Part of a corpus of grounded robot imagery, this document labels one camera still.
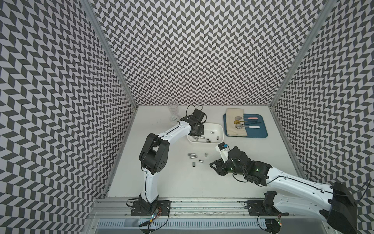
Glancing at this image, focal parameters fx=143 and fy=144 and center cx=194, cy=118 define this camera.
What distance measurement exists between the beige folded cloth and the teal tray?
0.04ft

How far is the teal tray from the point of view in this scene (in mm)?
1023

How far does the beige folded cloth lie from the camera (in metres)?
1.04
